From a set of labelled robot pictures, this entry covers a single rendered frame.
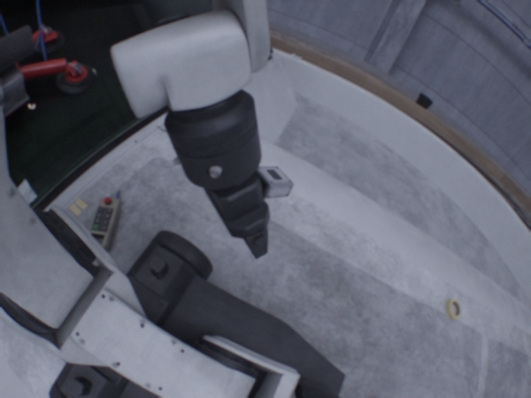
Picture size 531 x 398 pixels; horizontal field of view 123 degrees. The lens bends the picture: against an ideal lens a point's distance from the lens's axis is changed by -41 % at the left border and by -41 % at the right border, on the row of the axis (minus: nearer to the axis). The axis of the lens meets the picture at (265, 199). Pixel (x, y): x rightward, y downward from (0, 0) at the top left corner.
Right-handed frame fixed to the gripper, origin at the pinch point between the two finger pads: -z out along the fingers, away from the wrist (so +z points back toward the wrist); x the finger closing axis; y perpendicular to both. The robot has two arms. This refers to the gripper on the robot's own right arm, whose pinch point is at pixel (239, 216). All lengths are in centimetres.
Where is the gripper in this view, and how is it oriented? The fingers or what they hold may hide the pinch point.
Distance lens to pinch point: 35.7
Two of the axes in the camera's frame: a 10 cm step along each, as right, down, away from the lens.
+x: -5.2, -6.3, 5.7
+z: -0.9, -6.3, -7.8
